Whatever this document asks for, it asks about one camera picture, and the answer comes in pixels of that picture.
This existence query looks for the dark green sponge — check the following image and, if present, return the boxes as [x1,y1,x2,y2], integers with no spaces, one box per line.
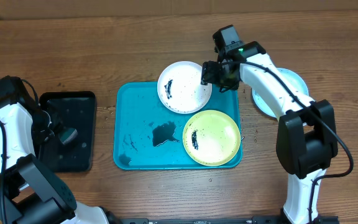
[58,128,78,145]

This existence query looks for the white plate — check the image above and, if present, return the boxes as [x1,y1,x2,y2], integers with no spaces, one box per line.
[157,61,212,114]

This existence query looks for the yellow-green plate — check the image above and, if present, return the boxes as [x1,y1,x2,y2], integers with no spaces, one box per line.
[182,110,241,167]

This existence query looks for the light blue plate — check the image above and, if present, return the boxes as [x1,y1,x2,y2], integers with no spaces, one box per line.
[252,68,309,118]

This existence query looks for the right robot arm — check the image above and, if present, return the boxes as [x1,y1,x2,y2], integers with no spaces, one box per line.
[201,40,338,223]

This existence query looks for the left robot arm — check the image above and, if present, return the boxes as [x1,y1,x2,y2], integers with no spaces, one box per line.
[0,94,114,223]

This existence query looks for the black rectangular water tray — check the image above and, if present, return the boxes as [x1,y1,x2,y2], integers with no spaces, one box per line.
[37,91,97,172]

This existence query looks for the teal plastic tray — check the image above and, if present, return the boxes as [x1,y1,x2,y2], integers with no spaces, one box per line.
[112,81,244,171]

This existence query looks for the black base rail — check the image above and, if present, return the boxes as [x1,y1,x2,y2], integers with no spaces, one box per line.
[116,215,340,224]

